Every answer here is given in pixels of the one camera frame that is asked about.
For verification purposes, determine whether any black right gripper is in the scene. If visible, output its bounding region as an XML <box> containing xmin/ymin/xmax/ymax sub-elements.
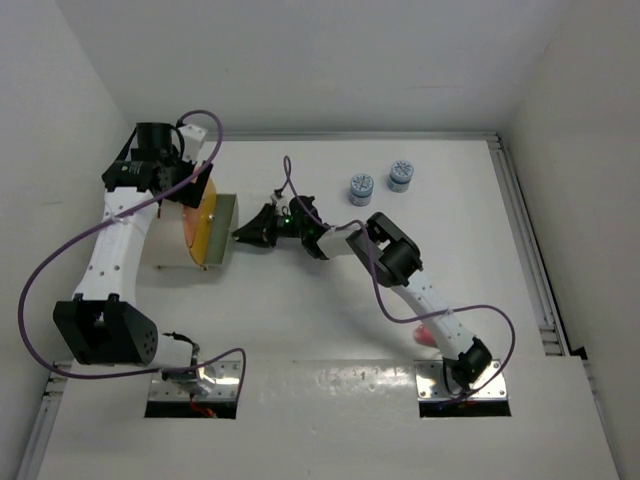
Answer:
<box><xmin>237</xmin><ymin>202</ymin><xmax>308</xmax><ymax>247</ymax></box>

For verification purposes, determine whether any orange drawer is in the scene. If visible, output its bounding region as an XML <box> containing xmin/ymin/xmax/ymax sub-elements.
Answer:
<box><xmin>183</xmin><ymin>179</ymin><xmax>217</xmax><ymax>266</ymax></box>

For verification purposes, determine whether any cream cabinet with legs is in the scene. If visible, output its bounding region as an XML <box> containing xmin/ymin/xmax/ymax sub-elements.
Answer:
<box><xmin>141</xmin><ymin>202</ymin><xmax>204</xmax><ymax>267</ymax></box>

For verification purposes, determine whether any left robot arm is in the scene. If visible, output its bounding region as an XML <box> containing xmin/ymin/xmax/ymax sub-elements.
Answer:
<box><xmin>53</xmin><ymin>123</ymin><xmax>216</xmax><ymax>369</ymax></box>

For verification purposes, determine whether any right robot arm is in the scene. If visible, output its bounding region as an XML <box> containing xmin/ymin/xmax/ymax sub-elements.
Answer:
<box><xmin>233</xmin><ymin>196</ymin><xmax>492</xmax><ymax>392</ymax></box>

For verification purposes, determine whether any left blue white jar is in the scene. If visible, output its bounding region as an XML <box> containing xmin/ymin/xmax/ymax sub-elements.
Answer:
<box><xmin>348</xmin><ymin>173</ymin><xmax>374</xmax><ymax>207</ymax></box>

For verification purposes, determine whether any blue white jar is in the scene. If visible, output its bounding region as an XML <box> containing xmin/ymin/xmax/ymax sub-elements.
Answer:
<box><xmin>387</xmin><ymin>160</ymin><xmax>415</xmax><ymax>193</ymax></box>
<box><xmin>348</xmin><ymin>173</ymin><xmax>374</xmax><ymax>207</ymax></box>

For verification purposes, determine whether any right blue white jar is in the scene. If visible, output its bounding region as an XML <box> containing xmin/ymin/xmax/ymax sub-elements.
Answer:
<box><xmin>387</xmin><ymin>160</ymin><xmax>415</xmax><ymax>193</ymax></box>

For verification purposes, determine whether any pink-capped tube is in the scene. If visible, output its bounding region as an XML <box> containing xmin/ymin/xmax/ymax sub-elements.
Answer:
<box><xmin>413</xmin><ymin>325</ymin><xmax>437</xmax><ymax>348</ymax></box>

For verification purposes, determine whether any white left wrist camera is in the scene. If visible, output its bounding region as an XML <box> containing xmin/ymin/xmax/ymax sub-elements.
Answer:
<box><xmin>178</xmin><ymin>124</ymin><xmax>208</xmax><ymax>162</ymax></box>

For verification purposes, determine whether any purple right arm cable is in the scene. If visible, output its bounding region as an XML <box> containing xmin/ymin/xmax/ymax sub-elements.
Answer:
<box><xmin>282</xmin><ymin>155</ymin><xmax>516</xmax><ymax>401</ymax></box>

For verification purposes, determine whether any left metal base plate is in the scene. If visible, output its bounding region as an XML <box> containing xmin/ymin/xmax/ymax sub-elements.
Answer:
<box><xmin>148</xmin><ymin>360</ymin><xmax>244</xmax><ymax>402</ymax></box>

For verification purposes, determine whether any metal base plate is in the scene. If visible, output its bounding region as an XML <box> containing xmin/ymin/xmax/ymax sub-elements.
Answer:
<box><xmin>414</xmin><ymin>359</ymin><xmax>509</xmax><ymax>401</ymax></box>
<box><xmin>148</xmin><ymin>360</ymin><xmax>244</xmax><ymax>402</ymax></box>

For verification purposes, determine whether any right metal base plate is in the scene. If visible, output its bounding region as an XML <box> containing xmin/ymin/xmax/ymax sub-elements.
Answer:
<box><xmin>414</xmin><ymin>359</ymin><xmax>509</xmax><ymax>401</ymax></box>

